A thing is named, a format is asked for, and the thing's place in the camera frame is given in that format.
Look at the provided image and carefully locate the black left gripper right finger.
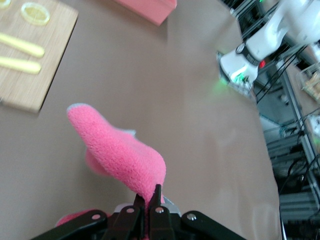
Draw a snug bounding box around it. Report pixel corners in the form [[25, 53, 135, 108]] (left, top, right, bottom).
[[148, 184, 248, 240]]

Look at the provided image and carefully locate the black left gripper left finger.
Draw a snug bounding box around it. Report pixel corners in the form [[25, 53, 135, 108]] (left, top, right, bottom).
[[29, 192, 148, 240]]

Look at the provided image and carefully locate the pink cloth with grey back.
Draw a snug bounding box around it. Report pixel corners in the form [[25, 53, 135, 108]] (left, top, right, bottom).
[[55, 102, 181, 240]]

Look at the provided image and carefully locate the wooden cutting board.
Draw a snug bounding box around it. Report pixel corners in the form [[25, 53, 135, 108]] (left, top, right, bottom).
[[0, 0, 79, 114]]

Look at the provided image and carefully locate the yellow plastic knife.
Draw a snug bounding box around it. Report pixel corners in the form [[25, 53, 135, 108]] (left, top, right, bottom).
[[0, 55, 42, 75]]

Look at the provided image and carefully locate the yellow plastic fork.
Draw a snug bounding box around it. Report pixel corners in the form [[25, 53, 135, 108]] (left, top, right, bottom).
[[0, 33, 46, 58]]

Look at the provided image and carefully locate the clear plastic container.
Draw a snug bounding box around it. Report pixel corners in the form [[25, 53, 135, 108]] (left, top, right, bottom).
[[296, 64, 320, 101]]

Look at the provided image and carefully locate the pink plastic bin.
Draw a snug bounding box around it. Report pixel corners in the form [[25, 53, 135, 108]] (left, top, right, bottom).
[[112, 0, 179, 27]]

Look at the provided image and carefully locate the lemon slice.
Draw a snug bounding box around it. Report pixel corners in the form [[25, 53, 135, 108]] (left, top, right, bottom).
[[20, 1, 51, 26]]

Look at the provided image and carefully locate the aluminium frame rail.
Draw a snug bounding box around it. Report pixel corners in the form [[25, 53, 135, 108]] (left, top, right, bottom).
[[229, 0, 320, 240]]

